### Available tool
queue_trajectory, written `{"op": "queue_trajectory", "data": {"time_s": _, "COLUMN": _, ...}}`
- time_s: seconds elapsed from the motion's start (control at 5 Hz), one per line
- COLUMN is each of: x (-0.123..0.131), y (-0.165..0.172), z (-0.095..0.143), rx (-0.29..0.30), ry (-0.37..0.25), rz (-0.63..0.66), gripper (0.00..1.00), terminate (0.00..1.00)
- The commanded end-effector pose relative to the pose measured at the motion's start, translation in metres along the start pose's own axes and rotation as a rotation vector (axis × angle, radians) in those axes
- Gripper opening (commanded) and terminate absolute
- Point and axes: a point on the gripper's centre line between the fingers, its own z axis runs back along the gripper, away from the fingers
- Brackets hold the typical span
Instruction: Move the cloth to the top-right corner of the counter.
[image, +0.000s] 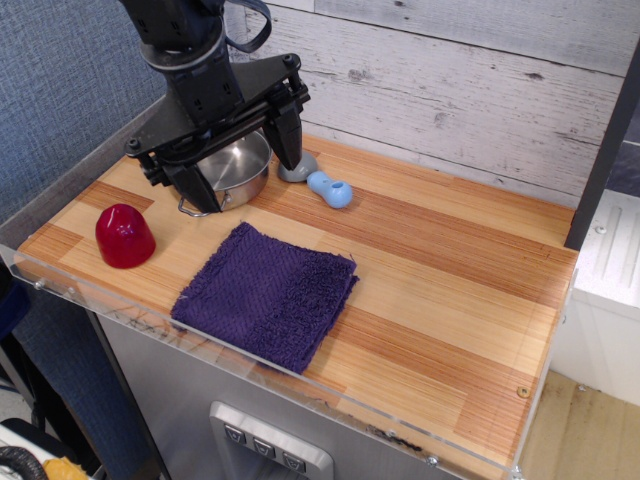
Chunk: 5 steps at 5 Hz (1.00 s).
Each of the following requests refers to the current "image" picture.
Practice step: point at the yellow black object bottom-left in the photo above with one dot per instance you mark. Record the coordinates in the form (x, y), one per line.
(25, 465)

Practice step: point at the white side cabinet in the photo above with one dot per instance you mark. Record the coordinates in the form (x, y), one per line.
(598, 340)

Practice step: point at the dark right frame post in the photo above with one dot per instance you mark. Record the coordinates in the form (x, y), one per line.
(614, 135)

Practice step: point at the red plastic dome cup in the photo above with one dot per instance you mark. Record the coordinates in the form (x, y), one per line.
(123, 237)

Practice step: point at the silver button control panel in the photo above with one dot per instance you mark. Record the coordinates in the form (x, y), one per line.
(250, 448)

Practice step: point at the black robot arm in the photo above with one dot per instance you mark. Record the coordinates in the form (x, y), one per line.
(181, 26)

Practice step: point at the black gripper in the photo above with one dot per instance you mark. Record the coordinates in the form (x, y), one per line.
(210, 102)

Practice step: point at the purple cloth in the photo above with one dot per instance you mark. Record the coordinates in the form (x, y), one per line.
(270, 298)

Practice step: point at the stainless steel cabinet front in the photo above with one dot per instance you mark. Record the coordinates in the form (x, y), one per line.
(174, 389)

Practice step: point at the stainless steel pot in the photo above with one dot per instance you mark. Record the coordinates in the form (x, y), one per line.
(238, 172)

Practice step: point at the blue grey toy scoop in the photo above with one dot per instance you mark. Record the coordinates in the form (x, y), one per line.
(337, 194)

